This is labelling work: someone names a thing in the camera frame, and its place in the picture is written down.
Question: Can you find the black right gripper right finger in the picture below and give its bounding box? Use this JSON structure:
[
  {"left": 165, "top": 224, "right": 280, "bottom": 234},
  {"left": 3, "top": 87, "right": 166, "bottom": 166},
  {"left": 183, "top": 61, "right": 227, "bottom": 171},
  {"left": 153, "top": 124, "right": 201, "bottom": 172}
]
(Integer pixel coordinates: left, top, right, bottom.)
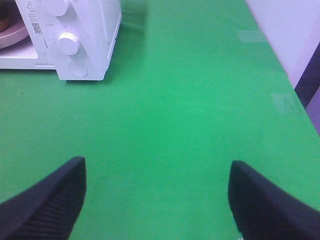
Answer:
[{"left": 227, "top": 160, "right": 320, "bottom": 240}]

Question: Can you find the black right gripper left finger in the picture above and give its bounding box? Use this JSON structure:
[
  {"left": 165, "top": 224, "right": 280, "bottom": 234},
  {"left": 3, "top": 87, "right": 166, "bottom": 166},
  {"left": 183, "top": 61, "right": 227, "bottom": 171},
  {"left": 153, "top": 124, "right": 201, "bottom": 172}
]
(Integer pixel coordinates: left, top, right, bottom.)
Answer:
[{"left": 0, "top": 156, "right": 87, "bottom": 240}]

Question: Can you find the round microwave door button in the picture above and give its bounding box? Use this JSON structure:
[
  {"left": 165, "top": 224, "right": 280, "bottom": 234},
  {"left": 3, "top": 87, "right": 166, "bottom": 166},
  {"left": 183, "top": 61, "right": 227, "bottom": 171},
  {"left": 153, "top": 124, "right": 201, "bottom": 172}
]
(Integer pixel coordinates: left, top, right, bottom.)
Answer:
[{"left": 69, "top": 62, "right": 88, "bottom": 77}]

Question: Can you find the pink round plate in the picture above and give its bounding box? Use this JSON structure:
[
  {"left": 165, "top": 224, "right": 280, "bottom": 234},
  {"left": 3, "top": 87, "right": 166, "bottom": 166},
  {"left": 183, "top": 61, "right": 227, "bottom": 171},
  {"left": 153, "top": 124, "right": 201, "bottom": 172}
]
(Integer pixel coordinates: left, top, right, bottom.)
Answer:
[{"left": 0, "top": 18, "right": 29, "bottom": 49}]

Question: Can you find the burger with lettuce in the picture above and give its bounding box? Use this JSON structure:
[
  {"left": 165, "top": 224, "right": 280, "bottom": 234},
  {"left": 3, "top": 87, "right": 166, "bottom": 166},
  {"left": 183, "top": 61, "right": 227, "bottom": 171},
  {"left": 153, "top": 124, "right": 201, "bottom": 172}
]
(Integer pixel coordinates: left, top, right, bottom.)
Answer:
[{"left": 0, "top": 4, "right": 11, "bottom": 32}]

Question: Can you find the lower white microwave knob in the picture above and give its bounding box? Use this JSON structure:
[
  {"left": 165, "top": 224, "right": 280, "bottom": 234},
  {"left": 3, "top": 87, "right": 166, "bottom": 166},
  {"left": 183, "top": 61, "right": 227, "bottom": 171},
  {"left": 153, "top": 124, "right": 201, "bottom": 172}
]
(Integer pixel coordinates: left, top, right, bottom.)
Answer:
[{"left": 57, "top": 32, "right": 81, "bottom": 56}]

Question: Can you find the white microwave knob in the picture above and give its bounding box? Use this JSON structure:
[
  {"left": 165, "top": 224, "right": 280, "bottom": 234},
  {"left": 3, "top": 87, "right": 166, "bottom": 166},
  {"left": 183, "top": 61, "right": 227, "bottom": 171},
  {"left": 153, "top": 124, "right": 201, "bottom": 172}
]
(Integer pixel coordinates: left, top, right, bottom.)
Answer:
[
  {"left": 43, "top": 0, "right": 71, "bottom": 17},
  {"left": 57, "top": 32, "right": 81, "bottom": 56}
]

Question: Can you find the white microwave oven body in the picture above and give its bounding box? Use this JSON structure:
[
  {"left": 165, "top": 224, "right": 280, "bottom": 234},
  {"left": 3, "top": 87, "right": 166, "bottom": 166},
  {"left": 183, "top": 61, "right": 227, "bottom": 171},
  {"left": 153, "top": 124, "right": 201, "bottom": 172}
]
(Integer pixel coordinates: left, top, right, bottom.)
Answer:
[{"left": 0, "top": 0, "right": 122, "bottom": 81}]

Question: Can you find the upper white microwave knob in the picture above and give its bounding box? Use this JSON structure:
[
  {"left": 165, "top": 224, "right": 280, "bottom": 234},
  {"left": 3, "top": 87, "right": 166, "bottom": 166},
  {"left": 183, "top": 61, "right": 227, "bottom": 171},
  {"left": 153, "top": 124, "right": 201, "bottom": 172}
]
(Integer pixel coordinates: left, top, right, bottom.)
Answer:
[{"left": 43, "top": 0, "right": 71, "bottom": 17}]

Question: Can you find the dark post at table edge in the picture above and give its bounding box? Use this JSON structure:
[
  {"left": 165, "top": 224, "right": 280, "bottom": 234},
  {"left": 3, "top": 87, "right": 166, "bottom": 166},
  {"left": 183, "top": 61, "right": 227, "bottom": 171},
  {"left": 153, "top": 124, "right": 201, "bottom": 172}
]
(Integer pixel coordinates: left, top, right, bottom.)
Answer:
[{"left": 294, "top": 44, "right": 320, "bottom": 108}]

